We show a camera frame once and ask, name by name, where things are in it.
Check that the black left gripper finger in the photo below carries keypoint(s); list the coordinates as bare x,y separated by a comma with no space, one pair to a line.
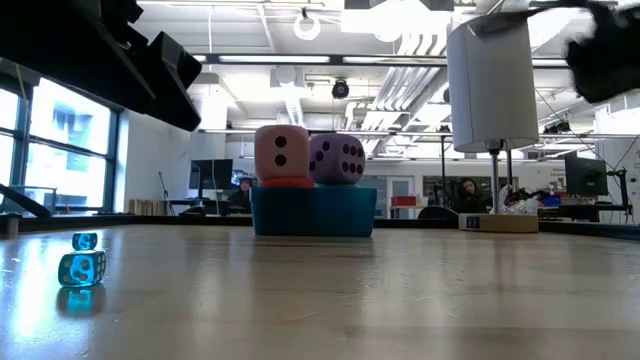
100,75
175,85

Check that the large pink foam die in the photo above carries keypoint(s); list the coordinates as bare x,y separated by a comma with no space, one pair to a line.
295,150

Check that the large red foam die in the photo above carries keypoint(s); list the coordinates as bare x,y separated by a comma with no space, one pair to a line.
287,183

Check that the small light blue die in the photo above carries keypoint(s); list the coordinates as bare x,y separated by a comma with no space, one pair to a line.
81,270
84,241

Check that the large purple foam die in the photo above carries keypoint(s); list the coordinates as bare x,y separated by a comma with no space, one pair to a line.
332,175

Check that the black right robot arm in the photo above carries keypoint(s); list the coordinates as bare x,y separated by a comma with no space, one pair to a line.
610,65

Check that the black computer monitor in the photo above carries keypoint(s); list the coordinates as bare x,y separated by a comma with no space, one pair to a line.
585,175
212,175

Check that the long ceiling light strip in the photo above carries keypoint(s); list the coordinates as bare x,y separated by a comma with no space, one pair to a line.
275,58

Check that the row of wooden blocks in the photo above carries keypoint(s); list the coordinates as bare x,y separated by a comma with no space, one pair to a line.
147,207

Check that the person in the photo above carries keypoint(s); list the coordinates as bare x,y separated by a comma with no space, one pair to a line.
467,197
243,195

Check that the black ceiling spotlight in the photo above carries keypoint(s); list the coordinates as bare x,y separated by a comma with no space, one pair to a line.
340,90

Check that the blue plastic bin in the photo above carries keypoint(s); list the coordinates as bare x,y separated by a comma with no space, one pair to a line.
315,215

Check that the red box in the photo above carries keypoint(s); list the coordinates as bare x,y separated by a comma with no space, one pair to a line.
403,201

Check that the white shade table lamp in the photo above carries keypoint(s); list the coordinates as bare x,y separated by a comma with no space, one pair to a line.
492,90

